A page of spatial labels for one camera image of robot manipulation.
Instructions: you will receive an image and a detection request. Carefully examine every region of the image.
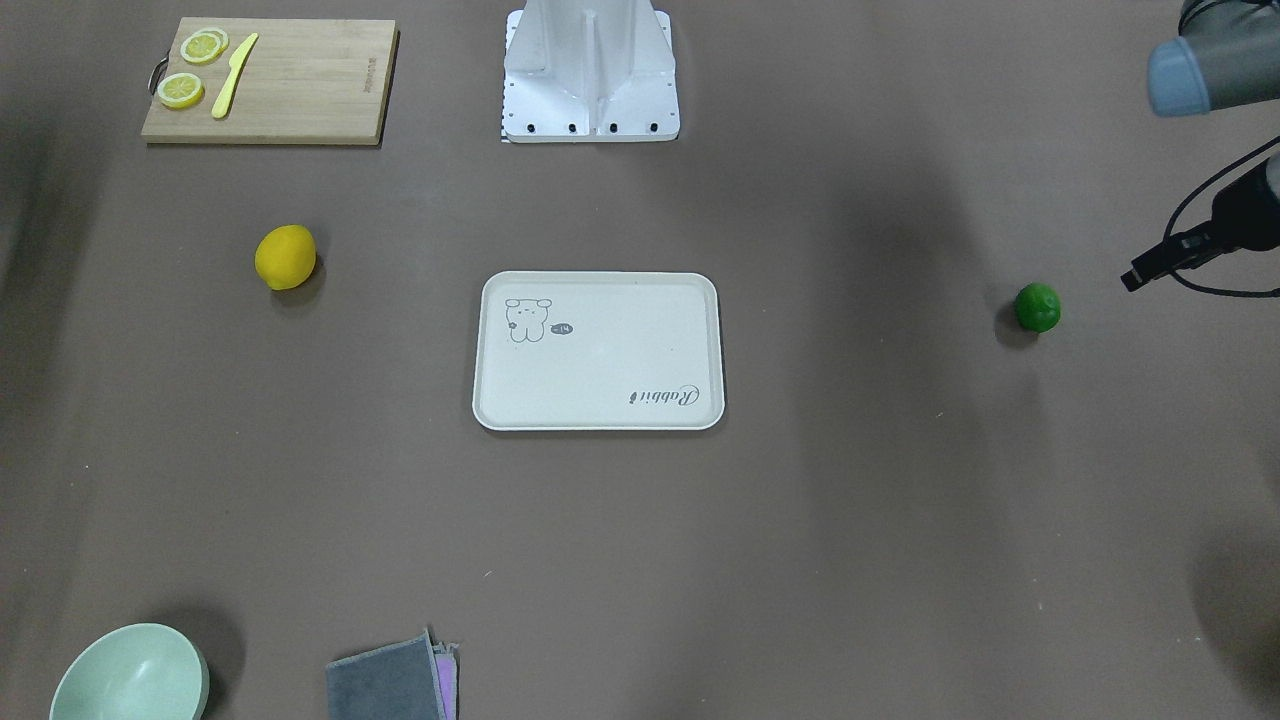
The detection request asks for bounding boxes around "mint green bowl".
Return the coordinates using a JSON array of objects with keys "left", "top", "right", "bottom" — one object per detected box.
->
[{"left": 47, "top": 623, "right": 211, "bottom": 719}]

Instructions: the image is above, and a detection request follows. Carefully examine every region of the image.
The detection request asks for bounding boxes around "yellow plastic knife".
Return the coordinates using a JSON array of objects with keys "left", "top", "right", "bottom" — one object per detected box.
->
[{"left": 211, "top": 32, "right": 260, "bottom": 120}]

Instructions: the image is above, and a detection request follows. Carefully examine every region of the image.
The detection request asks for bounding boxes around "white rabbit print tray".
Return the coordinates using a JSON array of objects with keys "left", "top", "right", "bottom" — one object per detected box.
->
[{"left": 472, "top": 272, "right": 726, "bottom": 432}]

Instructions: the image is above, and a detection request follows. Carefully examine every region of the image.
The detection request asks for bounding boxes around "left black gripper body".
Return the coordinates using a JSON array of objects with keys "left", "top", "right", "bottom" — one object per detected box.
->
[{"left": 1208, "top": 158, "right": 1279, "bottom": 252}]

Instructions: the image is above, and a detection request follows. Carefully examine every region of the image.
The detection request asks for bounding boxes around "green lime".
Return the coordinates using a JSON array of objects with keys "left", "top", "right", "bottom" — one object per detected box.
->
[{"left": 1012, "top": 282, "right": 1062, "bottom": 334}]

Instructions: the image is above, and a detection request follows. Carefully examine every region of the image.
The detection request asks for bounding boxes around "grey folded cloth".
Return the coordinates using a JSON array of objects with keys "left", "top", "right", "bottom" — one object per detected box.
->
[{"left": 325, "top": 632, "right": 460, "bottom": 719}]

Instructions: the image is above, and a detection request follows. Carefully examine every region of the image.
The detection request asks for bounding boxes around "yellow lemon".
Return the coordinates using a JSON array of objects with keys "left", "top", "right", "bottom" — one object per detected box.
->
[{"left": 253, "top": 224, "right": 317, "bottom": 291}]

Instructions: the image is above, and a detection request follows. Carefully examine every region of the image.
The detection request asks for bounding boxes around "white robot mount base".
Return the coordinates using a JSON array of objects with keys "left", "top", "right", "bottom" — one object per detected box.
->
[{"left": 500, "top": 1, "right": 681, "bottom": 143}]

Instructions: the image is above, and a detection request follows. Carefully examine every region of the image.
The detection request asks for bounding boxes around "wooden cutting board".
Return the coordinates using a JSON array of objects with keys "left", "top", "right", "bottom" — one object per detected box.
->
[{"left": 141, "top": 17, "right": 399, "bottom": 146}]

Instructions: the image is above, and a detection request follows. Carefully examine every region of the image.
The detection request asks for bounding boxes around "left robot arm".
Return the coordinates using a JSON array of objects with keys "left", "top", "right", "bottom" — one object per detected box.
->
[{"left": 1121, "top": 1, "right": 1279, "bottom": 299}]

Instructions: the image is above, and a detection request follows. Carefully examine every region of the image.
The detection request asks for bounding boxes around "lemon slice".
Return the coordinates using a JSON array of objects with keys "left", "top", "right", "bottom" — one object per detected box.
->
[
  {"left": 179, "top": 27, "right": 230, "bottom": 67},
  {"left": 154, "top": 72, "right": 205, "bottom": 110}
]

